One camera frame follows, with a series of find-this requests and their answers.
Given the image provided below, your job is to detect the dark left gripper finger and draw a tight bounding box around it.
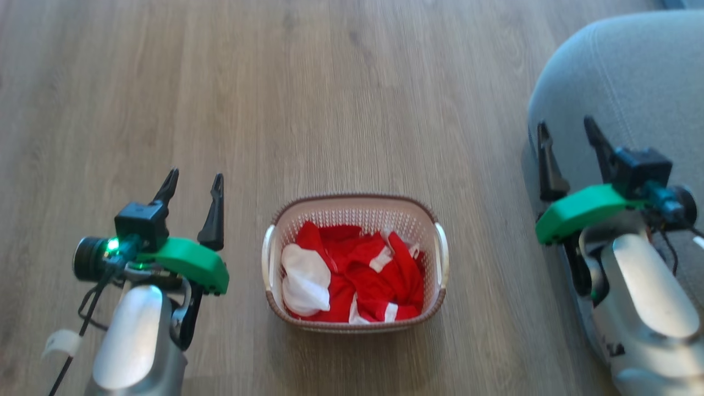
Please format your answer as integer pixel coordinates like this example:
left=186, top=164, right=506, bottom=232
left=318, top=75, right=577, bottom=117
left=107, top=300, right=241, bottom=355
left=151, top=168, right=180, bottom=208
left=197, top=173, right=225, bottom=251

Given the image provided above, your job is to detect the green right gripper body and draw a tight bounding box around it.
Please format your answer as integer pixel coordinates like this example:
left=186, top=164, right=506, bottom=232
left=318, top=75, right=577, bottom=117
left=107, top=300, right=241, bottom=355
left=535, top=184, right=645, bottom=246

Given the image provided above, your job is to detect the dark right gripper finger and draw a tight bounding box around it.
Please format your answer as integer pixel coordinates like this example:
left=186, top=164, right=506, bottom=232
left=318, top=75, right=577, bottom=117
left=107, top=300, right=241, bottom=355
left=537, top=122, right=570, bottom=202
left=583, top=115, right=618, bottom=183

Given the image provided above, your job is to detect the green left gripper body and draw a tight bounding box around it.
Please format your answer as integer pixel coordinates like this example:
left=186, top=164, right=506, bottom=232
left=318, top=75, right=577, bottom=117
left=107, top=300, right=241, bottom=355
left=136, top=237, right=230, bottom=296

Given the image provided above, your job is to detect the red and white garment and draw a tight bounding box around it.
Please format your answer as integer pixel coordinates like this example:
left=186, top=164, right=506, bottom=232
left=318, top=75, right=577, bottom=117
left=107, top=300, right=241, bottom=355
left=281, top=221, right=426, bottom=325

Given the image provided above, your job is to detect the white brown-rimmed laundry basket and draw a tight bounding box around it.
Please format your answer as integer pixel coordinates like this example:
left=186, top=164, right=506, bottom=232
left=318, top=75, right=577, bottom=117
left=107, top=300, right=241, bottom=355
left=261, top=192, right=450, bottom=334

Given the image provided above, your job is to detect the grey fabric sofa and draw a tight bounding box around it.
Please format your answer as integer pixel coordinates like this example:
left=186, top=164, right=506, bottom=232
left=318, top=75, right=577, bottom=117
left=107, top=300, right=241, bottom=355
left=526, top=9, right=704, bottom=386

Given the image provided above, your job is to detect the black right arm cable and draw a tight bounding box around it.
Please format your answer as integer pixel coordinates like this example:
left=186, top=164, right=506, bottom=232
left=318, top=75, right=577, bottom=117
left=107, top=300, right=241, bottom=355
left=649, top=217, right=704, bottom=277

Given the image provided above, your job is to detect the white left cable tag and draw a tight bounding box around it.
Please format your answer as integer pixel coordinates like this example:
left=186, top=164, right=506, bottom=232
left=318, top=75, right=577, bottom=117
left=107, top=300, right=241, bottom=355
left=43, top=329, right=83, bottom=359

